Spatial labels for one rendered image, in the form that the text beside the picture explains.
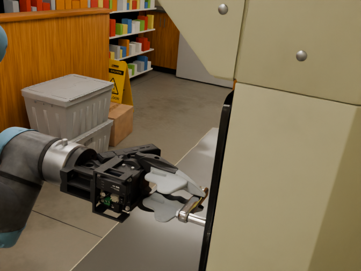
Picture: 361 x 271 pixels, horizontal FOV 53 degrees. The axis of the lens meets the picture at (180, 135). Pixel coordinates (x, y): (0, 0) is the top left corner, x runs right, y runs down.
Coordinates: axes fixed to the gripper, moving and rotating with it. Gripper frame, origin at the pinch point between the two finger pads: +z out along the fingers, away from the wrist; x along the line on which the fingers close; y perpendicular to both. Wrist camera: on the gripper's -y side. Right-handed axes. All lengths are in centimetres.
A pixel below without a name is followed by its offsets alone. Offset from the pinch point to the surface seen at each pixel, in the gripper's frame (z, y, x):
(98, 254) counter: -22.3, -7.7, -25.4
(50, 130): -160, -149, -74
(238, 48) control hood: 5.2, 11.6, 23.9
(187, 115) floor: -124, -337, -103
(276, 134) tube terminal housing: 10.3, 11.6, 16.5
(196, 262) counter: -2.8, -15.8, -25.0
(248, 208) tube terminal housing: 9.0, 11.1, 7.4
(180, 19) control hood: -0.8, 12.0, 25.8
